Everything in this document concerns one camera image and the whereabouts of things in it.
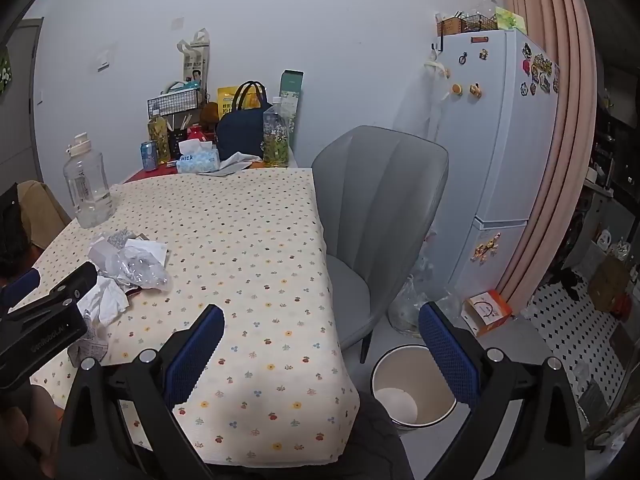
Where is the floral tablecloth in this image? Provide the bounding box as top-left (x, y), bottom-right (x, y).
top-left (30, 167), bottom-right (361, 466)

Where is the slim yellow tea bottle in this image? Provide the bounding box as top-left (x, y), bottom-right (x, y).
top-left (146, 108), bottom-right (171, 165)

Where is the grey chair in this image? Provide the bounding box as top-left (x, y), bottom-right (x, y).
top-left (311, 125), bottom-right (450, 365)

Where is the clear water jug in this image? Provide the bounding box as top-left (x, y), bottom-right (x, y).
top-left (62, 132), bottom-right (118, 229)

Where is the orange white box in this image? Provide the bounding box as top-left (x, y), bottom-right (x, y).
top-left (461, 290), bottom-right (513, 337)

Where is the grey printed paper strip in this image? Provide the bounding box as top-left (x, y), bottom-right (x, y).
top-left (102, 227), bottom-right (135, 252)

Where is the person's dark clothing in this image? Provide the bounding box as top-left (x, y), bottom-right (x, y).
top-left (320, 400), bottom-right (416, 480)

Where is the white round waste bin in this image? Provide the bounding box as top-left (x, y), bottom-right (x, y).
top-left (370, 344), bottom-right (458, 431)

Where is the small black wire basket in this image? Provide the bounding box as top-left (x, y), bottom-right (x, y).
top-left (461, 12), bottom-right (498, 33)

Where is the green patterned box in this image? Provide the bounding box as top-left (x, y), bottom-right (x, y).
top-left (495, 6), bottom-right (528, 31)

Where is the printed receipt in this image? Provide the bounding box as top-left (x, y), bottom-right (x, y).
top-left (69, 310), bottom-right (112, 367)

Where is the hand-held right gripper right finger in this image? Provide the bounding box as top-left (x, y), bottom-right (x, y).
top-left (418, 301), bottom-right (586, 480)

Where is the grey door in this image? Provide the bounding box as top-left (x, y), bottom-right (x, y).
top-left (0, 17), bottom-right (45, 191)

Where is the tall green box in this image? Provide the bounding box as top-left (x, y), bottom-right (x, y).
top-left (278, 70), bottom-right (305, 156)

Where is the cluster of fridge magnets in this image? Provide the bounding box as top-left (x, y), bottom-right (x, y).
top-left (519, 42), bottom-right (560, 97)

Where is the dark crumpled cloth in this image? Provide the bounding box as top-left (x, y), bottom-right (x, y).
top-left (552, 270), bottom-right (583, 302)

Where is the white hanging plastic bag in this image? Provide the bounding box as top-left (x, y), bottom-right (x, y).
top-left (400, 60), bottom-right (451, 146)

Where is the pink curtain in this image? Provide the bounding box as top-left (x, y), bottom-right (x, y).
top-left (500, 0), bottom-right (598, 311)

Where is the white fridge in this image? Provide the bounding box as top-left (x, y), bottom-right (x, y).
top-left (425, 29), bottom-right (560, 306)

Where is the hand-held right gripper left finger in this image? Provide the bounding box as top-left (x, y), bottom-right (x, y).
top-left (56, 304), bottom-right (226, 480)

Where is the yellow snack bag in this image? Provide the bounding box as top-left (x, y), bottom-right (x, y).
top-left (217, 85), bottom-right (251, 121)

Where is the black garment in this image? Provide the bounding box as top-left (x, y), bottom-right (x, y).
top-left (0, 182), bottom-right (31, 278)

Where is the navy lunch bag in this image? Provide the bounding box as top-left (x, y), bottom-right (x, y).
top-left (216, 81), bottom-right (273, 161)

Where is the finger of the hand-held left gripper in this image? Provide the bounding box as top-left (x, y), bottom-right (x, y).
top-left (0, 261), bottom-right (98, 327)
top-left (0, 268), bottom-right (41, 311)

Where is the blue tissue pack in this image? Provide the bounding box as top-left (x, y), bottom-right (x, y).
top-left (176, 140), bottom-right (221, 174)

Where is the white paper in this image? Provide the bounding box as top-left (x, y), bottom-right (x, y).
top-left (124, 237), bottom-right (169, 267)

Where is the clear plastic bag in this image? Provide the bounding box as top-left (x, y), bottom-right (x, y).
top-left (111, 252), bottom-right (172, 292)
top-left (387, 260), bottom-right (463, 338)

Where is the brown chair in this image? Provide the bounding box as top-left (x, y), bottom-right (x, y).
top-left (17, 180), bottom-right (71, 251)

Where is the blue drink can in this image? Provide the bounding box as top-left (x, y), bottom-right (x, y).
top-left (140, 141), bottom-right (160, 172)

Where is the large green tea bottle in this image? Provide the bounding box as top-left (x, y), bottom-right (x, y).
top-left (262, 96), bottom-right (291, 168)

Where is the large cardboard box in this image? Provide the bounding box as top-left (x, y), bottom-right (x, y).
top-left (587, 255), bottom-right (632, 313)

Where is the black pen holder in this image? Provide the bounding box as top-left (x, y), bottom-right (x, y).
top-left (167, 127), bottom-right (188, 161)

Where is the brown wicker basket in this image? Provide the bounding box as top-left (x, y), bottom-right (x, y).
top-left (436, 12), bottom-right (463, 36)

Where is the person's left hand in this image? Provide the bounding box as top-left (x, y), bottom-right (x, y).
top-left (0, 394), bottom-right (57, 464)

